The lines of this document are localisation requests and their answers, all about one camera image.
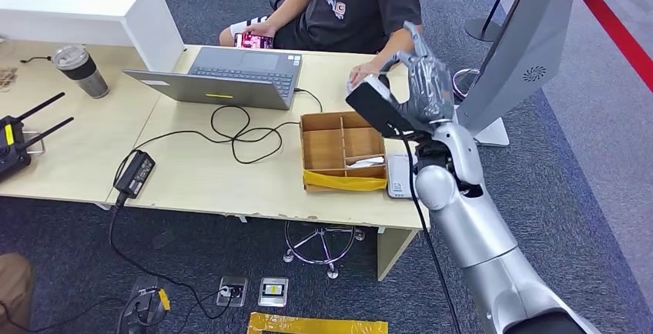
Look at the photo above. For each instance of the stanchion with black pole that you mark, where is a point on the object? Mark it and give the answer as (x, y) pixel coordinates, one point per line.
(482, 28)

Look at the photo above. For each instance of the steel tumbler with clear lid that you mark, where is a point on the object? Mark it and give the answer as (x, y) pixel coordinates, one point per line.
(84, 74)

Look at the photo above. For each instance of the person's left hand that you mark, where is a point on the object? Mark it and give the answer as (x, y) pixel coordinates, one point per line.
(365, 71)

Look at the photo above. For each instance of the brown paper bag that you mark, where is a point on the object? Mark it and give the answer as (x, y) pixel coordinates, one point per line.
(13, 286)

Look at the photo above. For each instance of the person's left forearm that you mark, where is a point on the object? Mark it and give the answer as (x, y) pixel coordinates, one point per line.
(395, 48)

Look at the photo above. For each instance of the white counter block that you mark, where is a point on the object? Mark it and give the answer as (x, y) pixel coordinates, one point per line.
(76, 0)

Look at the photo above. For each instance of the grey kiosk stand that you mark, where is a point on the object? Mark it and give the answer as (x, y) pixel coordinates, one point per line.
(520, 51)

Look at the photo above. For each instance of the grey laptop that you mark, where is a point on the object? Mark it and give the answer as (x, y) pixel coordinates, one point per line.
(245, 66)

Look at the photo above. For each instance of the chrome stool base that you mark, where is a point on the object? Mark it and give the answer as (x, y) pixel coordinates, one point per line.
(320, 231)

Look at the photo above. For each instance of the black laptop power adapter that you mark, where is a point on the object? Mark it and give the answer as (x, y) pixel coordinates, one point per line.
(134, 174)

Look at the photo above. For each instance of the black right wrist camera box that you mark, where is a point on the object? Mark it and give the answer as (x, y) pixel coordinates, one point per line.
(372, 107)

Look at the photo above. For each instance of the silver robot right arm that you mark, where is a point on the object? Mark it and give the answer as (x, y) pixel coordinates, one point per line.
(474, 229)

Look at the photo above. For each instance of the white grey card reader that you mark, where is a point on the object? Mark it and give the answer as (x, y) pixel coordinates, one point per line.
(397, 179)

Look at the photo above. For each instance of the white room key card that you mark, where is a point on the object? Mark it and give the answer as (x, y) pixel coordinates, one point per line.
(367, 162)

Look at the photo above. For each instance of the floor socket with yellow label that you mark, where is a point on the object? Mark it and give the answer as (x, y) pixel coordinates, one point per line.
(273, 291)

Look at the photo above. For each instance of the yellow tape band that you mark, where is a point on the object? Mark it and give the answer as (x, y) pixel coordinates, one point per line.
(342, 182)

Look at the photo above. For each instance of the chrome stanchion base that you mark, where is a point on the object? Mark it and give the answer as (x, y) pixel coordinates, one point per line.
(467, 87)

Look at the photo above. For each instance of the wooden divided box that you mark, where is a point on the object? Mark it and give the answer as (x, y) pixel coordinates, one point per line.
(324, 148)

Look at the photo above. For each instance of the black router with antennas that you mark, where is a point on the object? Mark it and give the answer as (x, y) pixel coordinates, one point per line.
(10, 153)

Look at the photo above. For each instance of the floor socket with plug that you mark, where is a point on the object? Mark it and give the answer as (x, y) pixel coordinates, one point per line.
(227, 296)

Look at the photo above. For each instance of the person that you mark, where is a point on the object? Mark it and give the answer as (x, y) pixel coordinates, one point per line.
(367, 15)

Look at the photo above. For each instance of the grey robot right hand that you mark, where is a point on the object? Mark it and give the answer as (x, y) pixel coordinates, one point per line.
(431, 92)

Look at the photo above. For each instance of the person's right hand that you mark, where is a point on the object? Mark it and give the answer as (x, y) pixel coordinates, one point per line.
(260, 28)

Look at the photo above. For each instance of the dark smartphone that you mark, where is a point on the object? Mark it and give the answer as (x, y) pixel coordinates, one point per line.
(252, 41)

